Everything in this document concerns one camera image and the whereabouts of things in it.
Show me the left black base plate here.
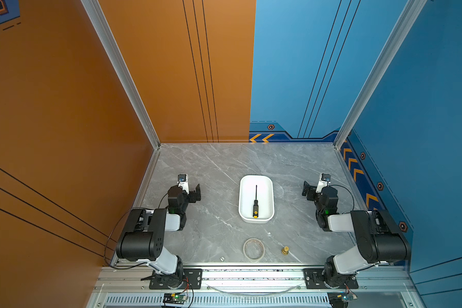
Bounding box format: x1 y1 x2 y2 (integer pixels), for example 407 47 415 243
145 268 203 290

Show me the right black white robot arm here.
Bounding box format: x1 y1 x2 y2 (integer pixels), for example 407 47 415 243
302 179 411 289

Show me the black yellow screwdriver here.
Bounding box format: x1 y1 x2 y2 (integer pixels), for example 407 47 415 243
252 186 259 219

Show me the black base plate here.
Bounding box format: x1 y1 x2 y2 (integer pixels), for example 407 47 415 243
303 268 359 290
145 268 203 290

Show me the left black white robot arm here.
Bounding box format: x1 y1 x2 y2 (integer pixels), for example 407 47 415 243
115 185 201 289

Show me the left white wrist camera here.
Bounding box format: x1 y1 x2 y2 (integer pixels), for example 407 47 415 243
178 173 189 194

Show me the right circuit board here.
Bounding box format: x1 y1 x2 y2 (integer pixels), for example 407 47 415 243
327 293 358 308

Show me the white plastic bin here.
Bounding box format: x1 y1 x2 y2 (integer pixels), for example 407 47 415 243
239 175 275 224

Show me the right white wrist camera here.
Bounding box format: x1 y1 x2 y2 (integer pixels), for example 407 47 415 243
316 173 331 193

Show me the aluminium frame rail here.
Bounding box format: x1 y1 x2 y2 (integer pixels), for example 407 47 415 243
87 263 424 307

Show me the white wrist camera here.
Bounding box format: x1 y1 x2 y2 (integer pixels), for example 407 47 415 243
316 173 331 193
178 173 189 194

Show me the left green circuit board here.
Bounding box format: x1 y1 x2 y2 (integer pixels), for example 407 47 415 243
162 293 189 307

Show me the small brass fitting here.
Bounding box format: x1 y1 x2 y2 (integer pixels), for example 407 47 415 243
281 246 290 255

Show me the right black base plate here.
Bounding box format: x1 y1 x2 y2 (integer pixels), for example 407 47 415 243
303 268 359 290

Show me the clear tape roll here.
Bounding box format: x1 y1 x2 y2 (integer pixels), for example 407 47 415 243
243 238 266 262

